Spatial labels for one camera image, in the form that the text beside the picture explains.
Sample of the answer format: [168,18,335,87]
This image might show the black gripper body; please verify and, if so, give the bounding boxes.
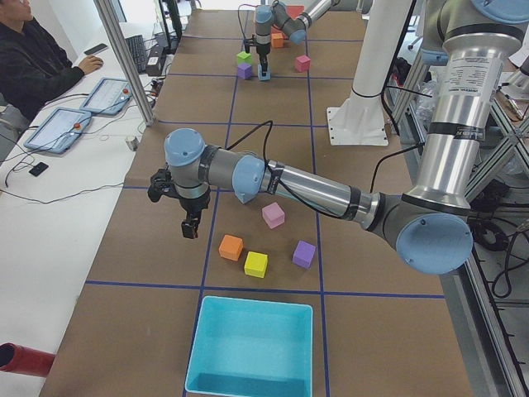
[179,190,211,226]
[256,43,271,66]

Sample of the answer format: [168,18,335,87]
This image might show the blue foam block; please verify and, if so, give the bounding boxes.
[257,65,271,81]

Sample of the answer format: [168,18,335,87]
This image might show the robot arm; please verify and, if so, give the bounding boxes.
[149,1,528,275]
[245,0,373,74]

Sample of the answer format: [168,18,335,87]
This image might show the orange foam block right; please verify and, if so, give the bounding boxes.
[271,33,284,49]

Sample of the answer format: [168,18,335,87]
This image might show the orange foam block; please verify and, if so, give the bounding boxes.
[271,33,284,49]
[218,234,244,261]

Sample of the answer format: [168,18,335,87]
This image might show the green foam block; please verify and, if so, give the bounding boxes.
[236,51,253,65]

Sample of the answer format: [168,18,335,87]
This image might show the purple foam block right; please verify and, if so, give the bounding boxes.
[236,63,253,80]

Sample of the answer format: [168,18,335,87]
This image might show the purple foam block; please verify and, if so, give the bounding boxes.
[236,63,253,80]
[292,240,316,269]

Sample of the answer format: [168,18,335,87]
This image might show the magenta foam block near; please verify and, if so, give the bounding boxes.
[294,55,312,73]

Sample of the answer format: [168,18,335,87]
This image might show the orange foam block left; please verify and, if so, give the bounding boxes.
[218,234,244,261]

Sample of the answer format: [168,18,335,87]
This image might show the pink plastic tray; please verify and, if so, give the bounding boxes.
[286,5,305,19]

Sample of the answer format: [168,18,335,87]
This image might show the yellow foam block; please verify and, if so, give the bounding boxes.
[244,251,269,279]

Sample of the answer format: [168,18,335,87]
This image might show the light pink foam block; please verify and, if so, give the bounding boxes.
[261,202,285,229]

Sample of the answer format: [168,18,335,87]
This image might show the small metal cylinder weight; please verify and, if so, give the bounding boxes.
[125,136,139,151]

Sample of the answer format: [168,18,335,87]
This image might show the purple foam block left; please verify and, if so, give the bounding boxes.
[292,240,316,269]

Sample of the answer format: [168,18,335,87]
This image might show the black keyboard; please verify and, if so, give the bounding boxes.
[125,35,147,74]

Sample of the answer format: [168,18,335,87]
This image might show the teal plastic bin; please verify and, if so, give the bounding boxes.
[184,296,313,396]

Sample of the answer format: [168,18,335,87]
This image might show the teach pendant far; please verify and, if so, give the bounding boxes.
[79,78,132,116]

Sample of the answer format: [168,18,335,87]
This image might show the teach pendant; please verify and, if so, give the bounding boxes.
[79,78,132,116]
[24,108,92,154]

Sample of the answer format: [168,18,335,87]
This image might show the teach pendant near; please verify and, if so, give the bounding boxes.
[24,108,92,154]

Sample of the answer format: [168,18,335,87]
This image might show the black smartphone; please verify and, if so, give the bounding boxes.
[29,162,49,177]

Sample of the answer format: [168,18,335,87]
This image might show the seated person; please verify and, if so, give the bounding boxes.
[1,1,103,121]

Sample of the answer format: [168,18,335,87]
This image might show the red cylinder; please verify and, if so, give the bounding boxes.
[1,342,55,377]

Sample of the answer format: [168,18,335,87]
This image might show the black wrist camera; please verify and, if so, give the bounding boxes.
[243,36,256,53]
[147,168,179,203]

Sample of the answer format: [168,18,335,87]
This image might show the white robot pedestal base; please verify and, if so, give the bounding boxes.
[327,0,415,146]

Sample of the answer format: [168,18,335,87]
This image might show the aluminium frame post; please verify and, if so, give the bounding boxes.
[93,0,155,127]

